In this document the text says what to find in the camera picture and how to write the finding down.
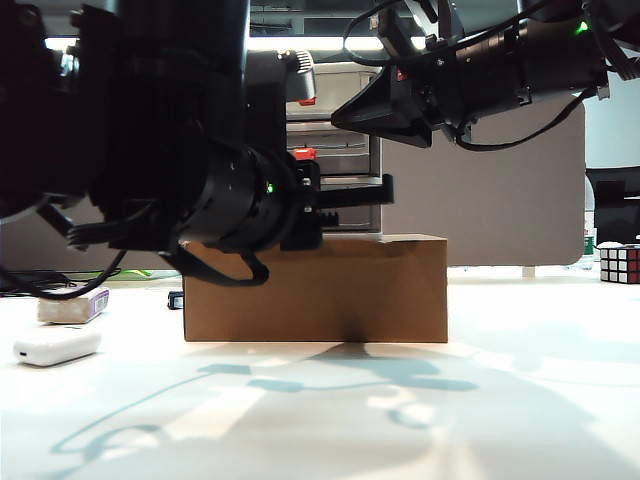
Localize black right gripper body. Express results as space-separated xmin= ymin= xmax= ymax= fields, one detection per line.
xmin=393 ymin=43 xmax=482 ymax=145

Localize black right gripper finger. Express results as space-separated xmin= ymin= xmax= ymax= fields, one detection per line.
xmin=330 ymin=66 xmax=427 ymax=133
xmin=368 ymin=123 xmax=434 ymax=149

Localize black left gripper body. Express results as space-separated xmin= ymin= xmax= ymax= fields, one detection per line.
xmin=279 ymin=159 xmax=325 ymax=252

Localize translucent grey drawer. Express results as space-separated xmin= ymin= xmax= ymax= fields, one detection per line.
xmin=286 ymin=73 xmax=382 ymax=120
xmin=319 ymin=174 xmax=375 ymax=230
xmin=285 ymin=130 xmax=374 ymax=175

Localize white three-drawer cabinet frame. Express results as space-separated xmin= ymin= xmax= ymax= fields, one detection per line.
xmin=284 ymin=63 xmax=384 ymax=237

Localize white power bank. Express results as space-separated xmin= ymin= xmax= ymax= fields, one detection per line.
xmin=13 ymin=329 xmax=103 ymax=369

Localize brown cardboard box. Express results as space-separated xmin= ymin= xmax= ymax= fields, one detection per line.
xmin=181 ymin=234 xmax=449 ymax=345

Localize long ceiling light strip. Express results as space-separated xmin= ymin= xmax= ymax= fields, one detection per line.
xmin=43 ymin=34 xmax=387 ymax=53

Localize grey desk partition panel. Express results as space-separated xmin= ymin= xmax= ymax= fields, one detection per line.
xmin=0 ymin=98 xmax=587 ymax=274

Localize black office chair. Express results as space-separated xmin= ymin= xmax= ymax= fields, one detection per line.
xmin=584 ymin=167 xmax=640 ymax=247

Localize black Rubik's cube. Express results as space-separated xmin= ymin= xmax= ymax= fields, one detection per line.
xmin=597 ymin=244 xmax=640 ymax=287

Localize beige packet with purple label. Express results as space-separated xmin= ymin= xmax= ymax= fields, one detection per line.
xmin=36 ymin=287 xmax=111 ymax=326

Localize translucent grey drawer, tilted red handle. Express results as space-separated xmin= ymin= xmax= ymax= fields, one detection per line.
xmin=286 ymin=73 xmax=382 ymax=120

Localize translucent grey drawer, flat red handle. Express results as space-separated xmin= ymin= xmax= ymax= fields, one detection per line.
xmin=285 ymin=130 xmax=374 ymax=175

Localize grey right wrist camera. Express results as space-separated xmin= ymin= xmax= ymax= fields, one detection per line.
xmin=375 ymin=7 xmax=429 ymax=54

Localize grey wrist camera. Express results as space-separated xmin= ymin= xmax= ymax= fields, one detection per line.
xmin=276 ymin=48 xmax=318 ymax=102
xmin=375 ymin=7 xmax=429 ymax=54

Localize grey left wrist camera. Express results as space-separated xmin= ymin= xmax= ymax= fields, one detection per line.
xmin=276 ymin=48 xmax=318 ymax=102

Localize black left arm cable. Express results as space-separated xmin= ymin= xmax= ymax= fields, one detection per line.
xmin=168 ymin=238 xmax=272 ymax=288

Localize black desk cables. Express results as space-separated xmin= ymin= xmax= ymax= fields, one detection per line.
xmin=0 ymin=268 xmax=124 ymax=301

